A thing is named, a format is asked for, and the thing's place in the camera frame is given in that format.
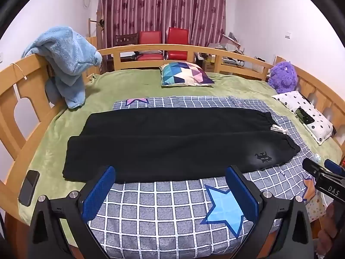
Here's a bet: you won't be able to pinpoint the wooden coat rack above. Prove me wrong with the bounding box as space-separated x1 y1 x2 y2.
88 5 105 49

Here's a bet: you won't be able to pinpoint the person's right hand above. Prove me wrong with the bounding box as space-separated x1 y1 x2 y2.
316 202 345 259

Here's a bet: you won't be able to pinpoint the pile of cardboard boxes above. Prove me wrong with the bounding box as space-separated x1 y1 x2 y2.
202 32 246 73

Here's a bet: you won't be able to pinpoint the dark wooden chair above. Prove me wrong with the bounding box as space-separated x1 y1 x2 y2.
115 33 138 58

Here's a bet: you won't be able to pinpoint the purple plush toy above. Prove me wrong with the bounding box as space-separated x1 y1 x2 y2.
267 61 298 94

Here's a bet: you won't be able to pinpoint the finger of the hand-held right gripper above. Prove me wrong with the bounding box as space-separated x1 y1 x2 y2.
302 158 328 179
324 159 345 177

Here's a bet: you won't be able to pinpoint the maroon striped curtain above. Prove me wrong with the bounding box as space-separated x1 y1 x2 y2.
97 0 226 50

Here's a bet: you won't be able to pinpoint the light blue plush blanket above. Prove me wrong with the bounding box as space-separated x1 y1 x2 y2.
22 26 103 110

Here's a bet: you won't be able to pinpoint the red chair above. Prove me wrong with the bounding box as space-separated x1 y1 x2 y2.
166 27 189 60
136 30 164 61

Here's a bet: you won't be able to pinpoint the white charging cable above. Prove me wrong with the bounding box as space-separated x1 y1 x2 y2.
11 63 28 81

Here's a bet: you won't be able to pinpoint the wooden bed frame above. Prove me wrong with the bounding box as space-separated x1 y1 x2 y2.
0 36 345 259

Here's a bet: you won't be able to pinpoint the white flower print pillow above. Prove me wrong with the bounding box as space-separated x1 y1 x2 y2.
271 90 335 145

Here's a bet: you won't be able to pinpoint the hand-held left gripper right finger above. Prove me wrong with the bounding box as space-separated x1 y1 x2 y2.
226 165 314 259

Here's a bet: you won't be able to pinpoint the star print cloth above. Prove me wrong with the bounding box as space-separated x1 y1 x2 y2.
303 173 328 223

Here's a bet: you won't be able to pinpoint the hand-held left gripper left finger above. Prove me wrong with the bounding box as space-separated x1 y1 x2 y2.
28 165 116 259

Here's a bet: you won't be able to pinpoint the black phone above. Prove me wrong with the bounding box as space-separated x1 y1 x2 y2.
18 170 40 207

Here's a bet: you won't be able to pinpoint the dark phone with green case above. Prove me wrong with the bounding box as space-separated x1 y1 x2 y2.
295 107 315 125

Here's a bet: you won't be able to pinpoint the geometric pattern pillow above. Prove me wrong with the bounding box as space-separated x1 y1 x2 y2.
160 62 215 87

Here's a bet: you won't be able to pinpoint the green bed sheet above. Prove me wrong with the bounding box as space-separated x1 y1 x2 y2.
17 73 344 246

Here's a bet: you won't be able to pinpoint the grey checked blanket blue stars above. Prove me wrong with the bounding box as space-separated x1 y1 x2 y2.
88 95 328 259

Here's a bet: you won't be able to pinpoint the black pants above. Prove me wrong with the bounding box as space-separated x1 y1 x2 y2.
63 107 301 183

